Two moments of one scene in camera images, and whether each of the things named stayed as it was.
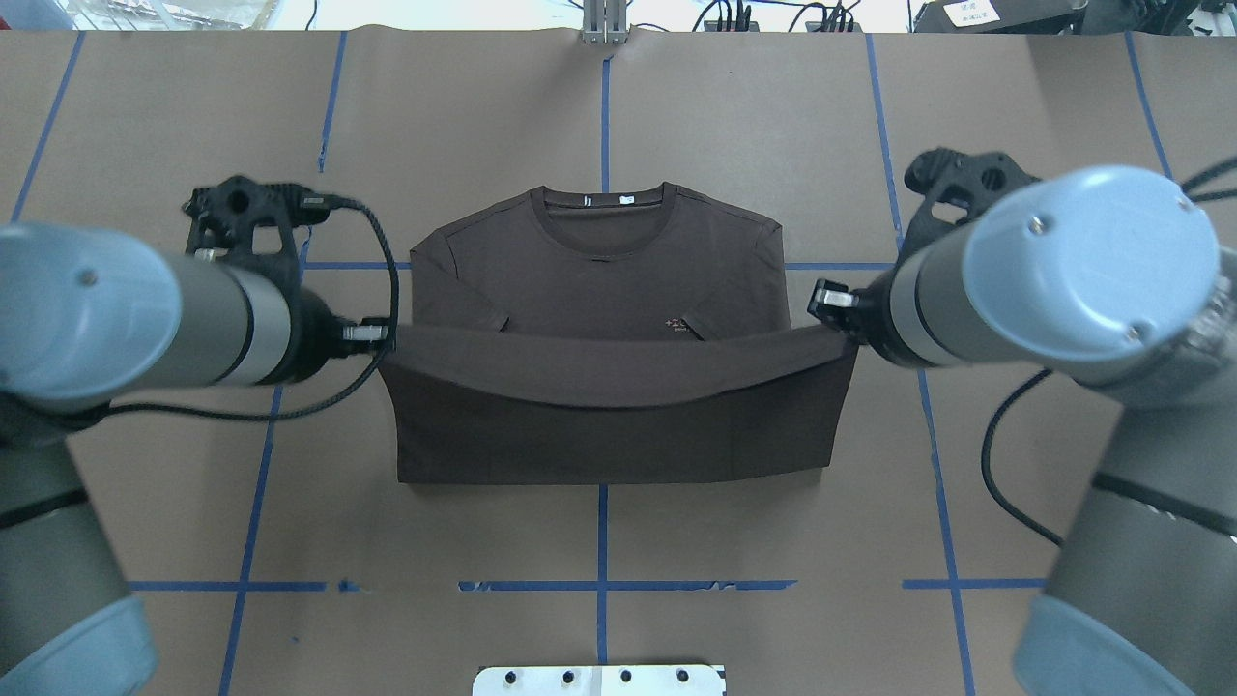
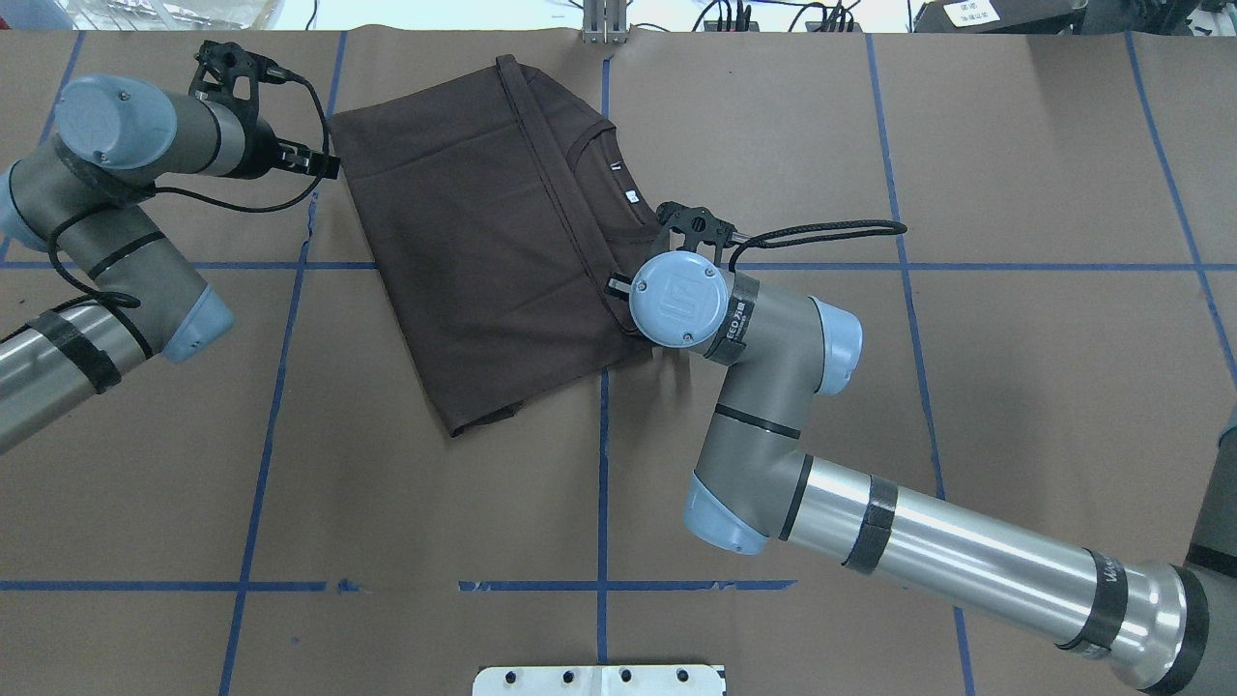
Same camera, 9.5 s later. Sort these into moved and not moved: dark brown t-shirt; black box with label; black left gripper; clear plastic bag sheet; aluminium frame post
Moved: black left gripper; dark brown t-shirt
Not moved: black box with label; clear plastic bag sheet; aluminium frame post
